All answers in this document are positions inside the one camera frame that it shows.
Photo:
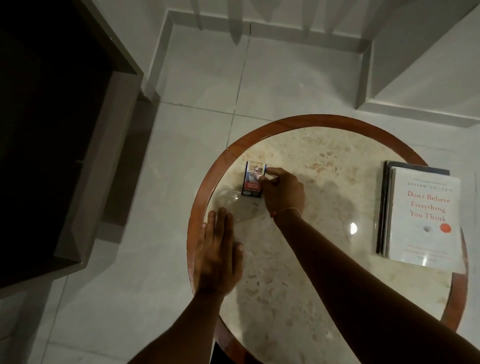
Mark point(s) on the person's left hand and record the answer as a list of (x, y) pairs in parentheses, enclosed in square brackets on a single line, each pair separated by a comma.
[(215, 262)]

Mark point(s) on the person's right hand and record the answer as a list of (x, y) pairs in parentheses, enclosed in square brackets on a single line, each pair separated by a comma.
[(285, 195)]

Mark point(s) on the person's left middle finger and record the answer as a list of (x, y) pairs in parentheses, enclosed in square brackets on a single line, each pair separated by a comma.
[(221, 225)]

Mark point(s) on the person's left thumb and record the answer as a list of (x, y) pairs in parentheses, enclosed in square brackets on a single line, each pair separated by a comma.
[(239, 252)]

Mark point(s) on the person's left little finger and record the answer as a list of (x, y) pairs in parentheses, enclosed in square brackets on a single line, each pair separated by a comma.
[(204, 234)]

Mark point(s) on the person's right thumb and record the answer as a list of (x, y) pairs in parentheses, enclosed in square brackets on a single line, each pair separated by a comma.
[(268, 181)]

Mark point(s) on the small printed cigarette pack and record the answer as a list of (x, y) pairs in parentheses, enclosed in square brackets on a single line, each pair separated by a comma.
[(252, 185)]

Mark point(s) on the person's left forearm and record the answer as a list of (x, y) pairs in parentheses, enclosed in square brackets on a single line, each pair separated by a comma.
[(180, 330)]

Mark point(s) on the person's right forearm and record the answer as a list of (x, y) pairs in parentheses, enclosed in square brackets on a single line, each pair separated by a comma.
[(356, 300)]

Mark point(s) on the clear glass ashtray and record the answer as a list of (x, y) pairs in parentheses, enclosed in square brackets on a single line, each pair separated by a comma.
[(240, 210)]

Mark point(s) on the round wood-rimmed marble table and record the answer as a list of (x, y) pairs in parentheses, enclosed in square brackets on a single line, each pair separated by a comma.
[(322, 161)]

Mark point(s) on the dark hardcover book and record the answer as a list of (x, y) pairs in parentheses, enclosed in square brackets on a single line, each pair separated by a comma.
[(383, 210)]

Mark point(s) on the white paperback book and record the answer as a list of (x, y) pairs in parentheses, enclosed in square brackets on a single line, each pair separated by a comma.
[(425, 221)]

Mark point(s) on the dark wooden cabinet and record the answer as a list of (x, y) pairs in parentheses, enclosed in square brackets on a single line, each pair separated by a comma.
[(48, 142)]

